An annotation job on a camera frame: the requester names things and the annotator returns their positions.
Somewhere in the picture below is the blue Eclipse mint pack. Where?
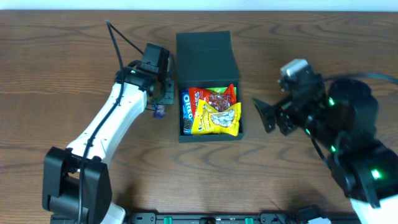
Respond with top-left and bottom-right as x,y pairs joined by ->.
152,105 -> 166,119

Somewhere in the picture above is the red snack bag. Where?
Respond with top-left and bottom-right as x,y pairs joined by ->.
188,84 -> 237,115

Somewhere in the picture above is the dark green box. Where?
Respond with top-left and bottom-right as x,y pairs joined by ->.
176,31 -> 244,143

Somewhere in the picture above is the blue Oreo cookie pack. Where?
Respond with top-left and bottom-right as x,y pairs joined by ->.
182,90 -> 195,135

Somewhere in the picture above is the yellow nut snack bag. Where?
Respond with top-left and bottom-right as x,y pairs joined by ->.
191,100 -> 241,136

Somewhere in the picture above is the green Haribo gummy bag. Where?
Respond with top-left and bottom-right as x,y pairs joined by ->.
206,87 -> 228,95

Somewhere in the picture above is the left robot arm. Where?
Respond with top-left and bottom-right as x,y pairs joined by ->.
42,44 -> 174,223

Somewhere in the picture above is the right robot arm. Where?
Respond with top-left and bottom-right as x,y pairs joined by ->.
253,66 -> 397,223

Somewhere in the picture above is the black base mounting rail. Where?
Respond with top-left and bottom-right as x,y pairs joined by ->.
124,212 -> 361,224

